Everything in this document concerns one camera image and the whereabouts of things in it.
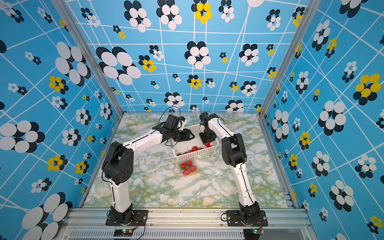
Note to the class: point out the clear plastic clamshell container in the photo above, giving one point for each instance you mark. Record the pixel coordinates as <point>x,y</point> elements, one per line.
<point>188,167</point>

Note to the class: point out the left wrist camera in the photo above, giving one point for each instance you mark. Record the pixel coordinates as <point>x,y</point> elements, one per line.
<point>176,123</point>

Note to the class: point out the white perforated plastic basket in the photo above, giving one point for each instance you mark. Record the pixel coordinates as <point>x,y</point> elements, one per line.
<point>183,150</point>

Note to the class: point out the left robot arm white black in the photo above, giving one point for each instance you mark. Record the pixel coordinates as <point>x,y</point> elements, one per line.
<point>119,164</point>

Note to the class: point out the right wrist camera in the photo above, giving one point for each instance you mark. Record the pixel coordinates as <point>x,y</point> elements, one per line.
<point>204,118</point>

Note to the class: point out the aluminium corner post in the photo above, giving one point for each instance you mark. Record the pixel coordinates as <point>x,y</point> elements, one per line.
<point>288,57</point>
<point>80,40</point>

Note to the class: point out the left aluminium corner post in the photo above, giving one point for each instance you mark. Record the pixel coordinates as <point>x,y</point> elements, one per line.
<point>80,40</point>

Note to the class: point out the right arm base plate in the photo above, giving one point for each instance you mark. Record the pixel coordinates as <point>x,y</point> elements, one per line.
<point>235,218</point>

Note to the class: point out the aluminium front frame rail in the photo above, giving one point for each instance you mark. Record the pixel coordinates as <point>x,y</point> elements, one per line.
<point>186,224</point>

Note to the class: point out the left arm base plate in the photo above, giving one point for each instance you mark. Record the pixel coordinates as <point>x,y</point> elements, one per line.
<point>130,218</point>

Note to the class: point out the right aluminium corner post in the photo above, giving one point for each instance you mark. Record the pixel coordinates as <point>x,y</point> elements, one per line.
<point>288,57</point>

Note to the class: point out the green circuit board left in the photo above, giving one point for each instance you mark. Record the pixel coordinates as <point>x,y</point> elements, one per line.
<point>122,233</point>

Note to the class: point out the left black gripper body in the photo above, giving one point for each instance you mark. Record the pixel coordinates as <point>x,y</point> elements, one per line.
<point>178,135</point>

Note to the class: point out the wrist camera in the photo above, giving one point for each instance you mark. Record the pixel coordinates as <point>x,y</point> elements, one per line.
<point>176,123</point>
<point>204,118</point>

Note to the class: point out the circuit board right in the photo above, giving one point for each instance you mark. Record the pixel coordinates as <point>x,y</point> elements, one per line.
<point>254,234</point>

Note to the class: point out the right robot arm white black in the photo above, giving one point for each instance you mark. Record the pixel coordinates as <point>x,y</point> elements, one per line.
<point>235,156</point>

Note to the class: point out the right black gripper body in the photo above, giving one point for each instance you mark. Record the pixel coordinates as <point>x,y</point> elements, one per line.
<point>207,136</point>

